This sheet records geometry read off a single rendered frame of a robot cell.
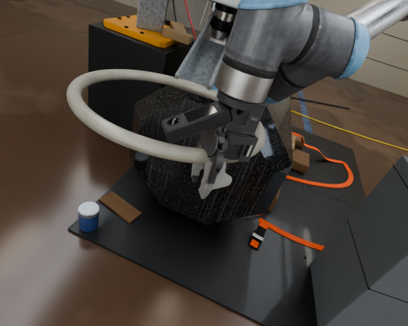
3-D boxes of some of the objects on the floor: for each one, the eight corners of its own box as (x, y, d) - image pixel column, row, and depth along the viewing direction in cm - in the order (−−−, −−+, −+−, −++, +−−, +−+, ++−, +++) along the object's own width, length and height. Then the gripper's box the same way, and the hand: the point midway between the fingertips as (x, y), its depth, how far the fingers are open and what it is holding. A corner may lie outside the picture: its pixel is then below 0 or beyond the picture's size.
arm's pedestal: (377, 282, 171) (496, 180, 122) (409, 376, 131) (606, 282, 81) (300, 255, 173) (386, 144, 123) (307, 340, 132) (442, 226, 83)
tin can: (102, 220, 154) (102, 204, 146) (93, 234, 146) (94, 218, 138) (83, 215, 153) (83, 198, 146) (74, 229, 145) (74, 212, 138)
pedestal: (81, 118, 230) (81, 22, 187) (125, 94, 283) (133, 15, 240) (152, 147, 222) (169, 55, 179) (184, 118, 275) (202, 41, 232)
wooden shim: (98, 200, 164) (98, 198, 163) (111, 192, 172) (111, 190, 171) (129, 224, 156) (129, 222, 156) (141, 214, 164) (142, 213, 163)
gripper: (279, 113, 45) (236, 209, 56) (247, 87, 54) (215, 174, 65) (234, 107, 42) (197, 210, 52) (208, 79, 51) (181, 173, 61)
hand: (196, 185), depth 57 cm, fingers closed on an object, 4 cm apart
